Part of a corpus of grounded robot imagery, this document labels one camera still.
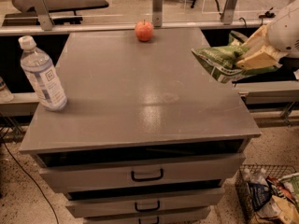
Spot top grey drawer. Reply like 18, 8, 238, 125
40, 153, 245, 193

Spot middle metal bracket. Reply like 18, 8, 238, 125
152, 0, 163, 27

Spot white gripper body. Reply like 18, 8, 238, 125
267, 0, 299, 58

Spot bottom grey drawer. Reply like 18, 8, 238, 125
83, 206, 210, 224

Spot middle grey drawer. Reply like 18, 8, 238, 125
66, 188, 224, 217

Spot water bottle in basket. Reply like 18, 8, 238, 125
242, 168, 267, 186

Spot grey drawer cabinet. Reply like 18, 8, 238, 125
19, 27, 262, 224

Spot dark bench table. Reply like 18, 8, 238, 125
2, 0, 109, 27

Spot right metal bracket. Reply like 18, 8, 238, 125
221, 0, 237, 25

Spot metal bracket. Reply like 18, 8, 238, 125
31, 0, 54, 31
152, 0, 163, 27
221, 0, 237, 25

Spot left metal bracket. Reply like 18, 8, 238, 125
31, 0, 54, 31

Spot clear plastic water bottle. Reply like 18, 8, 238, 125
18, 35, 67, 111

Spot green jalapeno chip bag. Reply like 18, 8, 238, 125
192, 31, 281, 83

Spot grey drawer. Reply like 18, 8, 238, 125
83, 206, 210, 224
40, 153, 245, 193
66, 188, 224, 217

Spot red apple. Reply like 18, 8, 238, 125
135, 20, 153, 42

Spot black floor cable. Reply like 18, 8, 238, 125
0, 133, 60, 224

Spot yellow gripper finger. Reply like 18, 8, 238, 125
242, 25, 269, 49
235, 45, 288, 70

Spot snack bags in basket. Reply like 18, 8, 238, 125
248, 173, 299, 224

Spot wire basket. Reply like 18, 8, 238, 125
235, 164, 296, 224

